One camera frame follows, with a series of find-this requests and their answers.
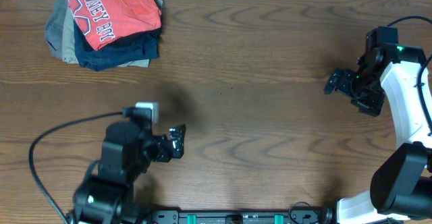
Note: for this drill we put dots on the navy blue folded garment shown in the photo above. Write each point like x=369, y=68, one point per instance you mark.
x=114, y=55

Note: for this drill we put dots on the black folded shirt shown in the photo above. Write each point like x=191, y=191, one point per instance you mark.
x=140, y=41

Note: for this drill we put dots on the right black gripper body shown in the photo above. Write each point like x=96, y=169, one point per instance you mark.
x=363, y=90

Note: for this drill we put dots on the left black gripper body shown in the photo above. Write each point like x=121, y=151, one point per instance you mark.
x=146, y=154

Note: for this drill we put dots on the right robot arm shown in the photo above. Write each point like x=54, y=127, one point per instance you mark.
x=397, y=74

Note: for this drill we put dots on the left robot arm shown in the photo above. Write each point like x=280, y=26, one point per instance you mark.
x=106, y=194

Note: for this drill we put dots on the grey folded garment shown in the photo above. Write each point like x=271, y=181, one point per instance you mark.
x=59, y=31

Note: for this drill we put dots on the red t-shirt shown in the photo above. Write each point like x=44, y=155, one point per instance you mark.
x=104, y=21

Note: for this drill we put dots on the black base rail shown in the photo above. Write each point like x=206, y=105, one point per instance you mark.
x=299, y=215

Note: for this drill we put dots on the beige folded garment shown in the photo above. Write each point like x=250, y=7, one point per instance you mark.
x=68, y=38

